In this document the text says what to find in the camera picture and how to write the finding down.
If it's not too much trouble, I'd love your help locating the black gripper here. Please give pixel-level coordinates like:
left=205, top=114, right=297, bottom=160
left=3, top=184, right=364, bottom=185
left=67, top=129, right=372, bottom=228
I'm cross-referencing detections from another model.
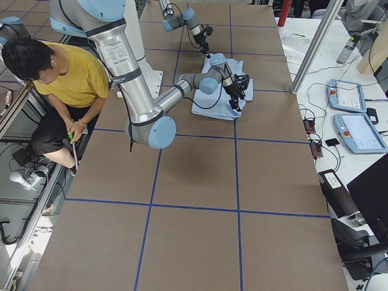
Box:
left=193, top=32, right=211, bottom=59
left=224, top=78, right=243, bottom=112

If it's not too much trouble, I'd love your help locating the light blue button shirt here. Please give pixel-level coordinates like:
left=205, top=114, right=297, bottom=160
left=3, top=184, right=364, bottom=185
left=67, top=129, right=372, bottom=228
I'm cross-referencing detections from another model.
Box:
left=192, top=53, right=244, bottom=121

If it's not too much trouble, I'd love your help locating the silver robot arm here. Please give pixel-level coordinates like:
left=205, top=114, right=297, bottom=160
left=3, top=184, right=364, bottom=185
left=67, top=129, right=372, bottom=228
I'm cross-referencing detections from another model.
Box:
left=158, top=0, right=213, bottom=58
left=50, top=0, right=249, bottom=149

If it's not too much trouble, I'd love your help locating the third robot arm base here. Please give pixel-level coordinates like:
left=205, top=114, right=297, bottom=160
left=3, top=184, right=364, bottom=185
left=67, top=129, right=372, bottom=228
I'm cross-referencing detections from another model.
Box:
left=1, top=16, right=31, bottom=47

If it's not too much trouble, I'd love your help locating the red bottle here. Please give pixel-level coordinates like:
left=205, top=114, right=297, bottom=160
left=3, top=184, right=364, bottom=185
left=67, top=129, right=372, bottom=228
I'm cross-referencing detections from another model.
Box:
left=277, top=0, right=292, bottom=27

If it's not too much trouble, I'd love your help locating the small black device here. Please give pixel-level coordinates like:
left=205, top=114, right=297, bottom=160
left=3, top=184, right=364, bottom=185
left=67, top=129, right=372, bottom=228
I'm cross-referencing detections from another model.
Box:
left=325, top=138, right=340, bottom=147

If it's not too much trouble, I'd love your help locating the upper blue teach pendant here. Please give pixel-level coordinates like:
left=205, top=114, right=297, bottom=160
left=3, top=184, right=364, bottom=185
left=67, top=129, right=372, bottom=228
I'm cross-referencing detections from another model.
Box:
left=327, top=79, right=367, bottom=113

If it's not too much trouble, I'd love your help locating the blue teach pendant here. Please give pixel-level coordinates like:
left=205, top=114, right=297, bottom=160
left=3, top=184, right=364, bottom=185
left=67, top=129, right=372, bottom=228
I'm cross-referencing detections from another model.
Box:
left=327, top=79, right=367, bottom=113
left=333, top=113, right=387, bottom=154

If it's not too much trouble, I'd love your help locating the clear water bottle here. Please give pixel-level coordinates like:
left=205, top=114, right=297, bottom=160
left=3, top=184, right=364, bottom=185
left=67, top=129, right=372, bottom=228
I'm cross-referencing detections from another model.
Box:
left=336, top=33, right=361, bottom=64

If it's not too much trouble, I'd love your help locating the lower blue teach pendant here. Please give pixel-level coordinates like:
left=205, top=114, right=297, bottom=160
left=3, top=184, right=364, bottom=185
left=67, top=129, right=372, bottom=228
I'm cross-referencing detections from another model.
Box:
left=333, top=113, right=387, bottom=154

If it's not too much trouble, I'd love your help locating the person in yellow shirt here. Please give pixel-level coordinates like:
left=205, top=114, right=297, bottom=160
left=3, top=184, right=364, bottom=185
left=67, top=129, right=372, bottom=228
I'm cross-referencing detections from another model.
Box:
left=2, top=38, right=109, bottom=173

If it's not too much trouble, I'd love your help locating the black monitor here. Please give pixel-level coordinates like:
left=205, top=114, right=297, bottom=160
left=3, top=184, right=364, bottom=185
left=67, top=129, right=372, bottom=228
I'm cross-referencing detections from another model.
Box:
left=347, top=155, right=387, bottom=243

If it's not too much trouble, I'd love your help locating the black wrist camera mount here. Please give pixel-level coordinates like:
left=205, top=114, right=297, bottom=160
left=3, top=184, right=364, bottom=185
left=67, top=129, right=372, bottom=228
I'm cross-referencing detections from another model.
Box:
left=235, top=74, right=250, bottom=100
left=201, top=25, right=213, bottom=38

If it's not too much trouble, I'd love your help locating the white camera pole base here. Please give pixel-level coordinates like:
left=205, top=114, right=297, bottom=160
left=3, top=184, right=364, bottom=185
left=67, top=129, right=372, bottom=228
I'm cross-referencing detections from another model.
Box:
left=113, top=1, right=163, bottom=100

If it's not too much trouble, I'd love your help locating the aluminium frame post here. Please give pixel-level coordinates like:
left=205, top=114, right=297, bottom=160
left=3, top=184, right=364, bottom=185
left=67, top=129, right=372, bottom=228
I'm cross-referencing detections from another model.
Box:
left=290, top=0, right=343, bottom=95

